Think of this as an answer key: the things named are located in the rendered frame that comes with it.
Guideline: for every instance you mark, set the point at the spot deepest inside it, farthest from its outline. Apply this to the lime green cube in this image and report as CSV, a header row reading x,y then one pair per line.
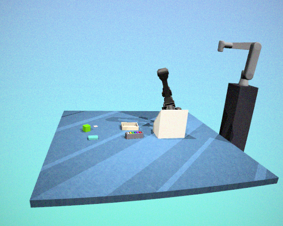
x,y
86,128

